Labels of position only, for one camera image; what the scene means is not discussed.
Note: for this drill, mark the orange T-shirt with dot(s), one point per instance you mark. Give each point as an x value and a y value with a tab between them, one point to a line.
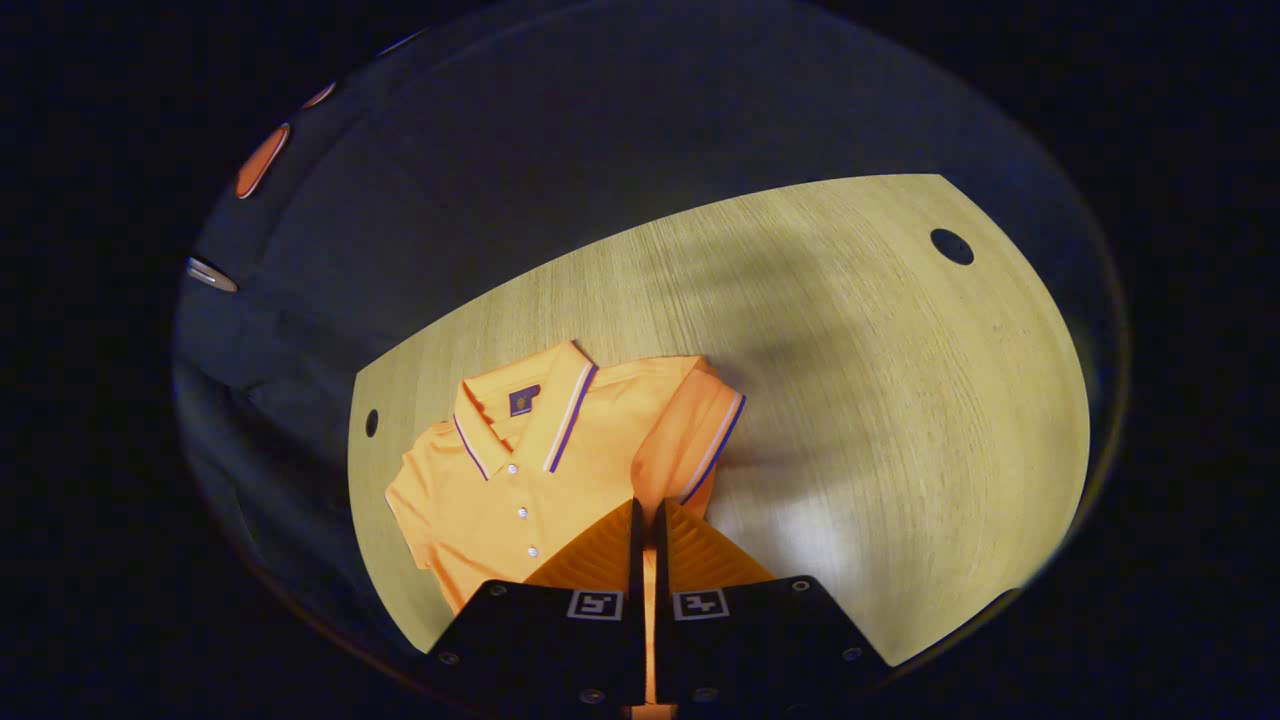
500	480

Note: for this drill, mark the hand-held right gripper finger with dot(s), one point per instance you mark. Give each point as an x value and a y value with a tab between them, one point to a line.
636	565
661	565

